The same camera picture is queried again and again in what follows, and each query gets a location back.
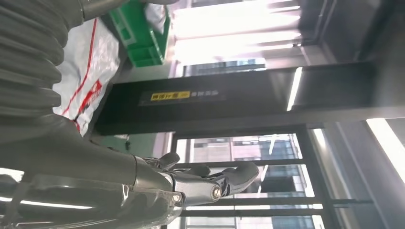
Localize window with dark frame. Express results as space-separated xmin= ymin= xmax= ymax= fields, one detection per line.
xmin=168 ymin=0 xmax=374 ymax=229

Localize black inbound scanner machine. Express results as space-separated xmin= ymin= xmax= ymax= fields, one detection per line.
xmin=84 ymin=60 xmax=405 ymax=138

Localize green plastic crate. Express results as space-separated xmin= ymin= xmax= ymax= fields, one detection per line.
xmin=108 ymin=0 xmax=171 ymax=68

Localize crumpled white mailer package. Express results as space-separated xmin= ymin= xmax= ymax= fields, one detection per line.
xmin=144 ymin=2 xmax=168 ymax=35

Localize long ceiling light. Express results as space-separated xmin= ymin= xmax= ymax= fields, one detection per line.
xmin=367 ymin=118 xmax=405 ymax=184

